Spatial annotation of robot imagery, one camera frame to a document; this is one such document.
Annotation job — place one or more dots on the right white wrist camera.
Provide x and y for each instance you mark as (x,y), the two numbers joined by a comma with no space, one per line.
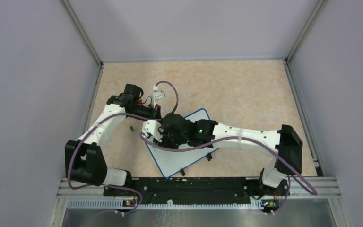
(150,130)

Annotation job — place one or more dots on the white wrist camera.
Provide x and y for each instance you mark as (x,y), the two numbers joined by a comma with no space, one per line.
(156,96)
(150,130)

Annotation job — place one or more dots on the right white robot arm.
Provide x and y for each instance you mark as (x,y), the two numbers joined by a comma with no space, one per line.
(283,145)

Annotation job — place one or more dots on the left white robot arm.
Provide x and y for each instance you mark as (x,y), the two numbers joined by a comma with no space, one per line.
(84,159)

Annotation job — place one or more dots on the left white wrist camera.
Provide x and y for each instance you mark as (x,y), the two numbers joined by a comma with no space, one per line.
(156,96)

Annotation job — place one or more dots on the white cable duct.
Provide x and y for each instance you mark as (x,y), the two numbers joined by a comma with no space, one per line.
(120,204)

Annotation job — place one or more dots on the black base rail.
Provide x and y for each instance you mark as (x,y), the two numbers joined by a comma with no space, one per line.
(198,190)

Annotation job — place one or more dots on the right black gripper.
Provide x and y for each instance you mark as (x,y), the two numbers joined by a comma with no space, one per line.
(163,143)

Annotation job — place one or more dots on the blue-framed whiteboard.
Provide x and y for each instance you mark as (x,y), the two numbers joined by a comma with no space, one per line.
(172,161)

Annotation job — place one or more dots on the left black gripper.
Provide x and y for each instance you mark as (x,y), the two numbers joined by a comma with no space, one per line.
(155,112)

